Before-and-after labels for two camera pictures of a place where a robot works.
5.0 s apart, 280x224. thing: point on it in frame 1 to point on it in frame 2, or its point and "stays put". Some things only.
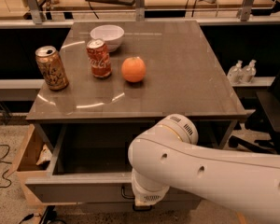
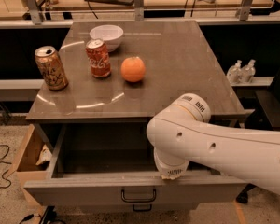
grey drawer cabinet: [106, 82] stays put
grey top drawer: [89, 163] stays put
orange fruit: [133, 69] stays put
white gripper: [149, 196] to [170, 167]
